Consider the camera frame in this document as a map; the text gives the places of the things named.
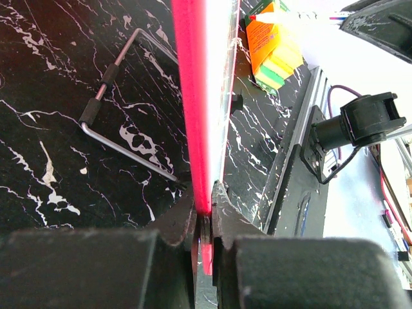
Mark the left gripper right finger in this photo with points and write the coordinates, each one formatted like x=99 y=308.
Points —
x=254 y=270

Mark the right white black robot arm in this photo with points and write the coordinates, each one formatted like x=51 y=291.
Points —
x=368 y=119

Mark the pink framed whiteboard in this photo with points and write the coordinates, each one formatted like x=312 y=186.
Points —
x=206 y=35

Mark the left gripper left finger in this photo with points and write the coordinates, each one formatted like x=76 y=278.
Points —
x=154 y=267

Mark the red whiteboard marker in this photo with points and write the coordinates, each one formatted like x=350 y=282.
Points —
x=281 y=17

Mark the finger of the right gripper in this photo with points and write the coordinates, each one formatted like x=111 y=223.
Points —
x=384 y=24

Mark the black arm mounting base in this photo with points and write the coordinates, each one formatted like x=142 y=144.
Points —
x=293 y=202

